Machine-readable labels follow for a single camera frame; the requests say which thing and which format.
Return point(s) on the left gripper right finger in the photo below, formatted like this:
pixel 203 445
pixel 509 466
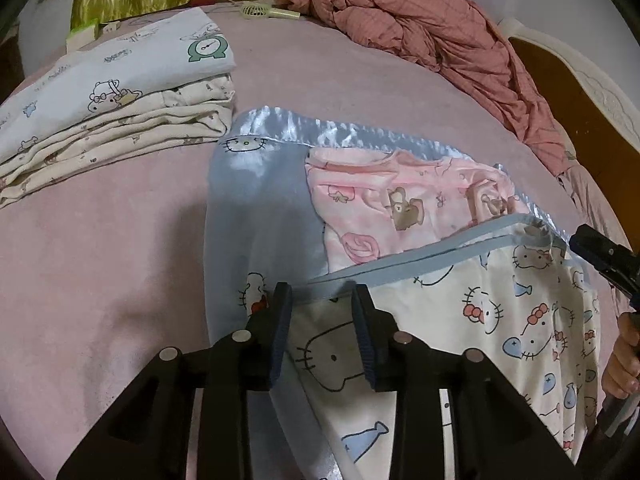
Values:
pixel 495 433

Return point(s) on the folded blue white cloth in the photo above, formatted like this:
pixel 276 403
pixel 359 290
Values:
pixel 82 85

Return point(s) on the green white small box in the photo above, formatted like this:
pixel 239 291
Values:
pixel 82 35

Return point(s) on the person right hand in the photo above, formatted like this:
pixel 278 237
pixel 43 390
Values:
pixel 621 375

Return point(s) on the pink plaid quilt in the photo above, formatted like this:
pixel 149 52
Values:
pixel 457 40

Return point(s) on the pink cartoon print pants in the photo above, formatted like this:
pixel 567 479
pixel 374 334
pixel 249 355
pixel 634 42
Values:
pixel 374 204

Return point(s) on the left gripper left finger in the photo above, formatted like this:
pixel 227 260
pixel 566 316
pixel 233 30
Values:
pixel 145 433

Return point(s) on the folded cream cloth stack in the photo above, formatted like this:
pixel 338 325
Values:
pixel 193 114

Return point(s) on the white hello kitty pants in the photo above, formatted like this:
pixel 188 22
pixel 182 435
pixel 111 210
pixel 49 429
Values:
pixel 515 293

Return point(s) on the pale green comb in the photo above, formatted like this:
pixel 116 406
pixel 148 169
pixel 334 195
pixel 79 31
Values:
pixel 262 10

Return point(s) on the white wooden headboard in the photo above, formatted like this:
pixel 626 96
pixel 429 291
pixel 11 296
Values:
pixel 599 122

